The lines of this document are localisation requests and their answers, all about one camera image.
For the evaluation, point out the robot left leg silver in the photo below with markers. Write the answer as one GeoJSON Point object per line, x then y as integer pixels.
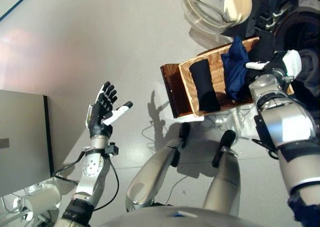
{"type": "Point", "coordinates": [150, 174]}

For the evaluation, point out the large wicker laundry basket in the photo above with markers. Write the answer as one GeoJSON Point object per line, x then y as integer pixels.
{"type": "Point", "coordinates": [217, 72]}

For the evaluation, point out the brown glossy wooden stool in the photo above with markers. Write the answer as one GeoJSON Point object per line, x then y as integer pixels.
{"type": "Point", "coordinates": [175, 92]}

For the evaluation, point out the robot left hand black white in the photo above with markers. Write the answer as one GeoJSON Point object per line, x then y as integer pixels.
{"type": "Point", "coordinates": [100, 112]}

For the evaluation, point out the robot torso grey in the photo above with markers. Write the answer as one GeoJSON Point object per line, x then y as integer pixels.
{"type": "Point", "coordinates": [190, 217]}

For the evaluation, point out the round glass washing machine door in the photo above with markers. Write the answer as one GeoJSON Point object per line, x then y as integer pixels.
{"type": "Point", "coordinates": [212, 9]}

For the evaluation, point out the robot leg silver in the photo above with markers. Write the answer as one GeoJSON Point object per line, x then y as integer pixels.
{"type": "Point", "coordinates": [225, 182]}
{"type": "Point", "coordinates": [150, 174]}

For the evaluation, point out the white cylinder device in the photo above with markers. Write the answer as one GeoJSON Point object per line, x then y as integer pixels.
{"type": "Point", "coordinates": [42, 199]}

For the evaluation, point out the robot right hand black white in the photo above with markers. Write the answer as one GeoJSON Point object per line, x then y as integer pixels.
{"type": "Point", "coordinates": [290, 62]}

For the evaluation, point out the dark grey washing machine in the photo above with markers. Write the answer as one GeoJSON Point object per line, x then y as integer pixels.
{"type": "Point", "coordinates": [300, 24]}

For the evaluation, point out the robot right leg silver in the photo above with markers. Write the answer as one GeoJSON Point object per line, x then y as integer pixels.
{"type": "Point", "coordinates": [225, 182]}

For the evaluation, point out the robot right arm silver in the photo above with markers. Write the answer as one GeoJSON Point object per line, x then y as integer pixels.
{"type": "Point", "coordinates": [287, 122]}

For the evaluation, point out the grey cabinet box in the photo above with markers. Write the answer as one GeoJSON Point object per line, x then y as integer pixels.
{"type": "Point", "coordinates": [22, 142]}

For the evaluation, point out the robot left arm silver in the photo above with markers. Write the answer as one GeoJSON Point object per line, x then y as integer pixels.
{"type": "Point", "coordinates": [92, 167]}

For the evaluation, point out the blue garment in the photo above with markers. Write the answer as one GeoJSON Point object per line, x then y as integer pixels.
{"type": "Point", "coordinates": [233, 72]}

